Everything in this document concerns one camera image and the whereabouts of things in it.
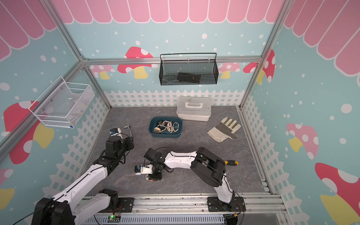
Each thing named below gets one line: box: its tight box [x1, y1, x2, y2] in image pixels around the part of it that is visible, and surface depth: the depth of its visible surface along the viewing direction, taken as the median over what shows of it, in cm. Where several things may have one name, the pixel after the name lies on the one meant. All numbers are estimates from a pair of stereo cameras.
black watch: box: [156, 119, 165, 128], surface depth 108 cm
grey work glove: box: [207, 117, 242, 143], surface depth 108 cm
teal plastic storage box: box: [148, 117, 183, 139], surface depth 105 cm
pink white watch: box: [165, 120, 173, 133], surface depth 105 cm
